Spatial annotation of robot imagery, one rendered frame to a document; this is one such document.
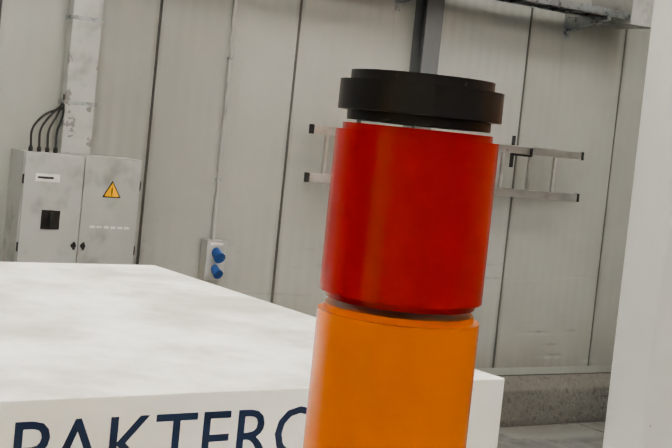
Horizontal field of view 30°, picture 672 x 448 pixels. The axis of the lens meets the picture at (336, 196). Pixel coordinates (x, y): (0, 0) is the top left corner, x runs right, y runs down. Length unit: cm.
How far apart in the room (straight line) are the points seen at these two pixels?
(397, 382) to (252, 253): 877
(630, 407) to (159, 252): 613
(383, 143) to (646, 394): 261
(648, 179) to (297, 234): 651
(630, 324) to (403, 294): 262
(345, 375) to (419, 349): 2
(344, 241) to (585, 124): 1062
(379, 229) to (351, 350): 4
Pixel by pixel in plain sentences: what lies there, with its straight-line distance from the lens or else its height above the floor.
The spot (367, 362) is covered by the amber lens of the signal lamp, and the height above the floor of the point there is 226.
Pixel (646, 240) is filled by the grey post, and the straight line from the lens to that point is 295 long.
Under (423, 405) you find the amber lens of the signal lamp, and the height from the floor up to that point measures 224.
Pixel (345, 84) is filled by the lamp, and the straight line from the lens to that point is 37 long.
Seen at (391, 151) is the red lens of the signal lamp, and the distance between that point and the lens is 36.
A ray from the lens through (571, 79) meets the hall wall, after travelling 1084.
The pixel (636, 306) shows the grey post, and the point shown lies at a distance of 296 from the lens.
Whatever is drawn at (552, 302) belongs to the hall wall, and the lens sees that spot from 1095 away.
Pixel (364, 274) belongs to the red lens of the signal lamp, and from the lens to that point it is 36.
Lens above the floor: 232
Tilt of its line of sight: 3 degrees down
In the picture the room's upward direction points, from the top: 6 degrees clockwise
